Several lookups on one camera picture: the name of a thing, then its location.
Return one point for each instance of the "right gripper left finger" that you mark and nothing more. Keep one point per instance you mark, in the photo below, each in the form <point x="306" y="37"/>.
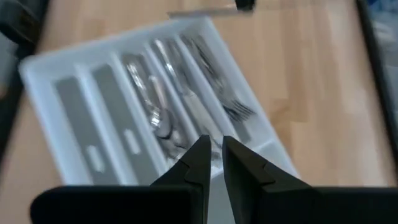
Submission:
<point x="140" y="205"/>

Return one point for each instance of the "white cutlery tray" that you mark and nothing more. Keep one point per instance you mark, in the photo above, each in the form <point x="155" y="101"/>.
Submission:
<point x="102" y="56"/>

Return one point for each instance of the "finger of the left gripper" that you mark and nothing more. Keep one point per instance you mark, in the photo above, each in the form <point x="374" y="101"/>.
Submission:
<point x="245" y="4"/>

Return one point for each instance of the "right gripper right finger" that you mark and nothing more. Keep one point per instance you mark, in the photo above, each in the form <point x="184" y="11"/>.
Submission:
<point x="295" y="208"/>

